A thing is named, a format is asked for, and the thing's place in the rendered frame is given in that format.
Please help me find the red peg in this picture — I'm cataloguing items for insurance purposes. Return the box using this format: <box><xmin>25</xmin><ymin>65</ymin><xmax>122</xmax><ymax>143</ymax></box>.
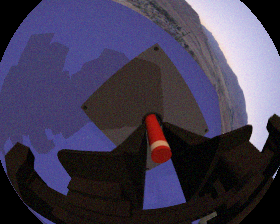
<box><xmin>145</xmin><ymin>115</ymin><xmax>172</xmax><ymax>164</ymax></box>

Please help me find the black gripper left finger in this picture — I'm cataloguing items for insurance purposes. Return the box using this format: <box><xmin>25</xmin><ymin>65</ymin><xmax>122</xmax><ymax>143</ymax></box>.
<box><xmin>58</xmin><ymin>124</ymin><xmax>148</xmax><ymax>209</ymax></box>

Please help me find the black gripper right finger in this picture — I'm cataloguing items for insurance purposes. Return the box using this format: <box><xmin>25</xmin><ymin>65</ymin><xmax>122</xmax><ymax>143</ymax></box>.
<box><xmin>161</xmin><ymin>121</ymin><xmax>253</xmax><ymax>202</ymax></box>

